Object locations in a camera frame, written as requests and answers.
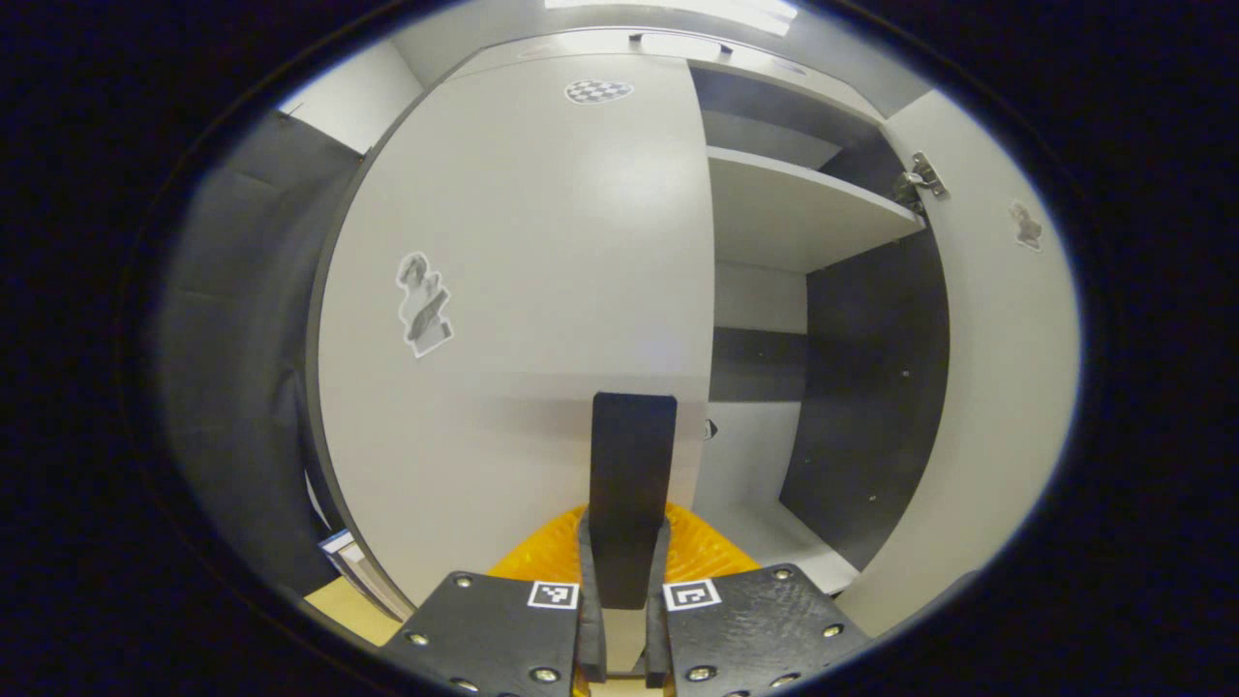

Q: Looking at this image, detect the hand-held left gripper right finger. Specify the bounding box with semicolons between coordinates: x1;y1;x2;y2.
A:
644;501;872;697

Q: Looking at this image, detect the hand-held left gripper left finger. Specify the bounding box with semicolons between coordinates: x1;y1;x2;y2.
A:
378;503;609;697

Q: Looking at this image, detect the grey double-door shoe cabinet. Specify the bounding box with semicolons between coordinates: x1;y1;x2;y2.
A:
455;27;954;596

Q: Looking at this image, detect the grey cabinet door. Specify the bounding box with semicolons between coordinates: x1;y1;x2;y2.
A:
834;87;1083;640
308;53;719;621

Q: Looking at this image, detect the grey cabinet shelf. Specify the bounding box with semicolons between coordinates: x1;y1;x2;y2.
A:
705;145;927;275

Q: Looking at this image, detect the metal door hinge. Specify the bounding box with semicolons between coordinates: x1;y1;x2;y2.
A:
892;150;952;206

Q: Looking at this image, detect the grey cabinet drawer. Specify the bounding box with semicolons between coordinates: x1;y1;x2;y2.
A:
455;27;887;122

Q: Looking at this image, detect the black backdrop cloth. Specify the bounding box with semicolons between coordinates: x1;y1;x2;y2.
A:
155;108;371;603

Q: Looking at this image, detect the long ceiling light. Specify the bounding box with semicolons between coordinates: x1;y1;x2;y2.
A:
542;0;801;38

